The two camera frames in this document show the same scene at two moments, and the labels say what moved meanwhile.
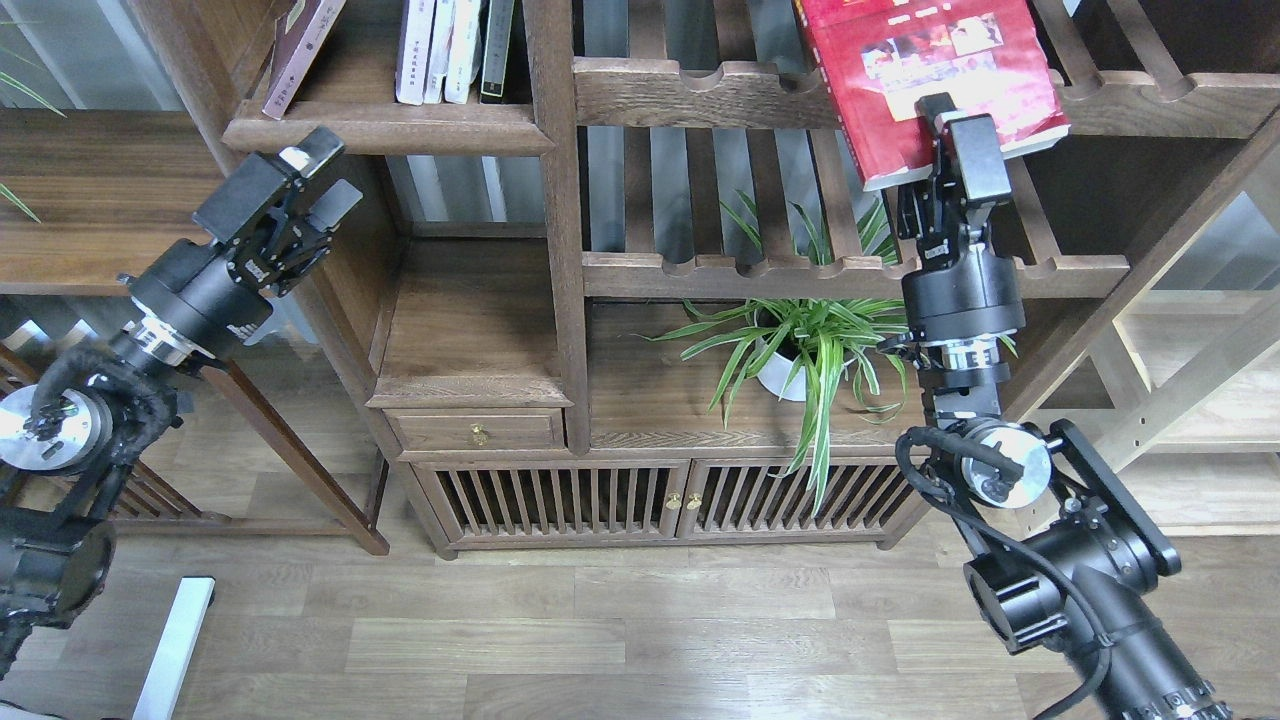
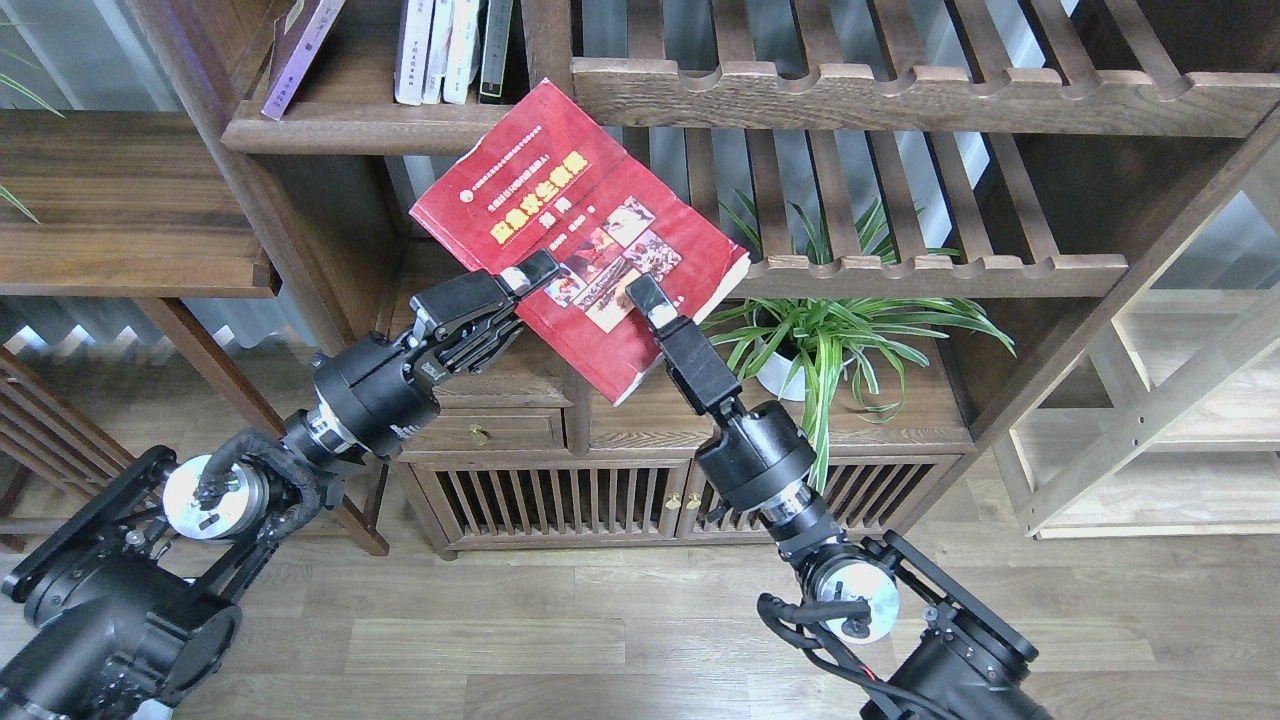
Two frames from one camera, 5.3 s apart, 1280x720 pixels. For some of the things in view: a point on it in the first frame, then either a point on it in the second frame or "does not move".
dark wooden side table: x=86 y=197 does not move
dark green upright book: x=495 y=53 does not move
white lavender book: x=413 y=56 does not move
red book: x=877 y=58 to x=549 y=179
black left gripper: x=269 y=234 to x=377 y=391
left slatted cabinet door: x=558 y=500 does not move
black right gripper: x=966 y=283 to x=754 y=451
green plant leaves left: x=10 y=81 does not move
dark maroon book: x=297 y=50 does not move
